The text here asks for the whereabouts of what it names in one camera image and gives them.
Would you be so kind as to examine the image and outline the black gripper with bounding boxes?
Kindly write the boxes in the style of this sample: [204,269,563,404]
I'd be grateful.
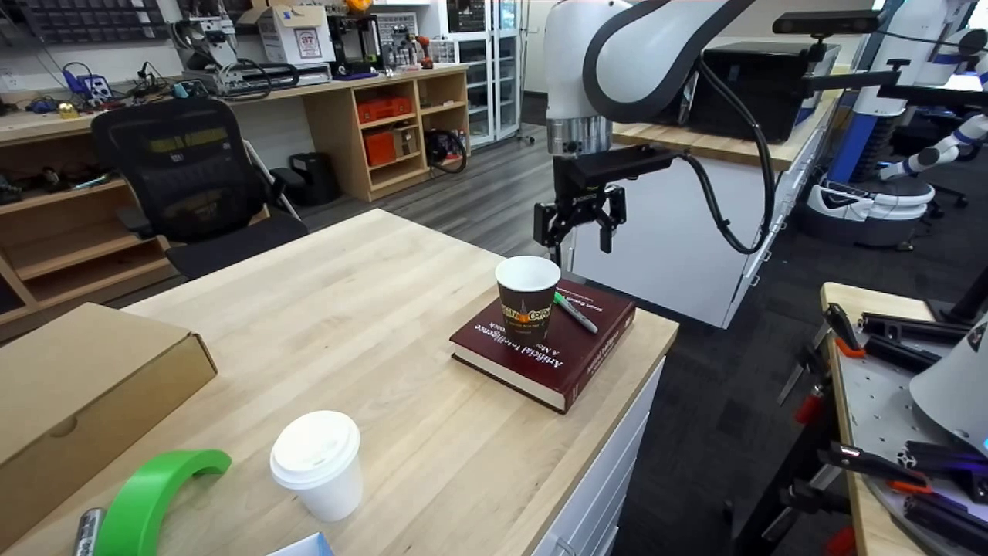
[532,182,628,255]

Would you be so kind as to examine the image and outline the green pen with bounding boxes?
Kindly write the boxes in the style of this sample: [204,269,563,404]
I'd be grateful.
[549,286,603,338]

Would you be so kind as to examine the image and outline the brown paper cup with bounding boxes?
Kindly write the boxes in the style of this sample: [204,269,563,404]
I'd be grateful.
[489,252,564,347]

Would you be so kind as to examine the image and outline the white side table wood top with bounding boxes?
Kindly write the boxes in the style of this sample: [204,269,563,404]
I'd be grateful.
[558,89,839,333]

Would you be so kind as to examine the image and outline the maroon hardcover book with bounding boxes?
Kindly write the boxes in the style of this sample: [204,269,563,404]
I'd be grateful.
[447,276,638,416]

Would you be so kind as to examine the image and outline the white glass door cabinet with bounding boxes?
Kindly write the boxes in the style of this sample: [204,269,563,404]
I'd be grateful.
[441,0,524,148]

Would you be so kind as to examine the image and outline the black printer box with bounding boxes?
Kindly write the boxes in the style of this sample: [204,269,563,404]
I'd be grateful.
[686,37,827,144]

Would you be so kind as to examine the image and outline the orange storage bin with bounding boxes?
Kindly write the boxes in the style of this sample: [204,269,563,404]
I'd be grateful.
[354,92,421,127]

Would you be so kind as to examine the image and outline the white drawer cabinet under table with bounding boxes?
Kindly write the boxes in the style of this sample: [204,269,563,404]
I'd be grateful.
[527,352,674,556]

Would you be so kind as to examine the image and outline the wooden cubby shelf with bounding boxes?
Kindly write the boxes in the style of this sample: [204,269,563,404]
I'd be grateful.
[300,60,476,204]

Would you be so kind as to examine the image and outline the black bag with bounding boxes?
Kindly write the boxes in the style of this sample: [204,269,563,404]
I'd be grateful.
[284,148,343,206]

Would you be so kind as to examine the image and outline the blue and white robot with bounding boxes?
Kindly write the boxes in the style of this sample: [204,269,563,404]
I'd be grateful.
[806,0,988,224]

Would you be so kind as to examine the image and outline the black orange clamp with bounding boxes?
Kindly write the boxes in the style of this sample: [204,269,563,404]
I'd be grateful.
[821,299,975,378]

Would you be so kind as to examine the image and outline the wooden clamp table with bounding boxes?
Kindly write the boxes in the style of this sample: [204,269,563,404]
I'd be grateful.
[817,281,988,556]

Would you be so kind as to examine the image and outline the white carton box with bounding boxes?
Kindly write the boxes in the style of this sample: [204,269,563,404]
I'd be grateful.
[253,4,338,70]

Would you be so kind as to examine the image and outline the black mesh office chair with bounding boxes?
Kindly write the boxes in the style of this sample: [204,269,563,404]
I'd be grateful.
[87,95,310,281]

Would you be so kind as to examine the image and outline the green tape roll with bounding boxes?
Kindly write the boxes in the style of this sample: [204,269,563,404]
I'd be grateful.
[96,449,235,556]

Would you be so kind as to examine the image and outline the flat cardboard box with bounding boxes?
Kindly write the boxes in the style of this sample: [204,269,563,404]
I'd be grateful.
[0,299,221,556]

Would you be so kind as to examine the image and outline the grey marker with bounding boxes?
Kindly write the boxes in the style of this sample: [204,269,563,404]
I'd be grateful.
[72,502,109,556]

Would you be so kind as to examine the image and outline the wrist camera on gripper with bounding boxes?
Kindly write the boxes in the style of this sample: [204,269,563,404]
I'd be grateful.
[552,144,681,194]

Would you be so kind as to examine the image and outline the coiled black cable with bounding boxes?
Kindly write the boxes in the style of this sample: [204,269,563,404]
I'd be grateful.
[424,127,473,177]

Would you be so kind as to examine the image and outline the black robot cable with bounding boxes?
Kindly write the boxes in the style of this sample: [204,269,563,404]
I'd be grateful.
[675,58,782,259]

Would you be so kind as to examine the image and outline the black camera on stand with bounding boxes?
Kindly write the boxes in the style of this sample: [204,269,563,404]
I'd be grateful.
[767,7,911,100]

